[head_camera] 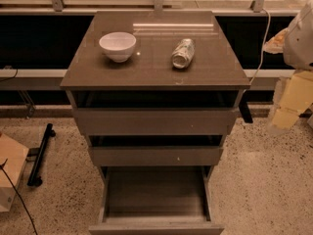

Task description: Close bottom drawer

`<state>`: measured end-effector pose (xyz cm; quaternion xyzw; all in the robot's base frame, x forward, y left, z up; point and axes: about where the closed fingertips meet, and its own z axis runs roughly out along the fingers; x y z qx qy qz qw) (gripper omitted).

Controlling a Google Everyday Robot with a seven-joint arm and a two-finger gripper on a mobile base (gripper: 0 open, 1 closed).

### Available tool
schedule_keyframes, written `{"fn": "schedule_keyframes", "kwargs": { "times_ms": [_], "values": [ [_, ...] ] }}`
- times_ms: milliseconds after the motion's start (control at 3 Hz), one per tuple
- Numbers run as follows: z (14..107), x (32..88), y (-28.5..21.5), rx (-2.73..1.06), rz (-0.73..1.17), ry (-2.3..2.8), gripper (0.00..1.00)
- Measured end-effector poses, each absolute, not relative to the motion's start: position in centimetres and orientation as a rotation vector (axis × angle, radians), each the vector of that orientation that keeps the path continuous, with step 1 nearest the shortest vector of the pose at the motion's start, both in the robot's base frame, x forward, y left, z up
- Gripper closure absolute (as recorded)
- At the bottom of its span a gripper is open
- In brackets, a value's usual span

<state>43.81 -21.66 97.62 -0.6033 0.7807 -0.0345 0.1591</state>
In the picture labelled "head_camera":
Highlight grey bottom drawer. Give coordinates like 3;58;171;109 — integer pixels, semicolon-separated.
89;166;224;235

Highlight grey drawer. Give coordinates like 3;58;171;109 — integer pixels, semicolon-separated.
89;166;224;235
89;147;223;166
73;108;238;136

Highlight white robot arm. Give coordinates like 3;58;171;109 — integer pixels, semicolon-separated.
265;0;313;136

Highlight grey drawer cabinet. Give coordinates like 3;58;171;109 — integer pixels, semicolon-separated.
60;10;251;181

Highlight grey middle drawer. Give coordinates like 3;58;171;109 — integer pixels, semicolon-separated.
89;147;223;166

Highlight grey top drawer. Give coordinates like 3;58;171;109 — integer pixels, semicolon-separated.
73;108;238;136

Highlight crushed metal can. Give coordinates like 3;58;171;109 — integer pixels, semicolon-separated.
171;38;195;69

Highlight white ceramic bowl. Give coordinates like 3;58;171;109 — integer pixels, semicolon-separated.
99;32;137;63

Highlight black bar on floor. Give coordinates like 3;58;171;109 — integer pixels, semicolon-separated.
27;123;56;187

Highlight cardboard box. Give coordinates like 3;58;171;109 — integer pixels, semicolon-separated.
0;133;28;212

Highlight black cabinet bracket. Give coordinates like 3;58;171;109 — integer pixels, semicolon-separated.
239;100;253;123

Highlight white cable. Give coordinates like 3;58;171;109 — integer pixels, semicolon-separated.
248;7;272;85

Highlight metal railing frame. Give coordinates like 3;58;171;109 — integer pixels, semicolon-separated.
0;0;313;119

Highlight black cable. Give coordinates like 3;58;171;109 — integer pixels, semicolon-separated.
0;158;39;235

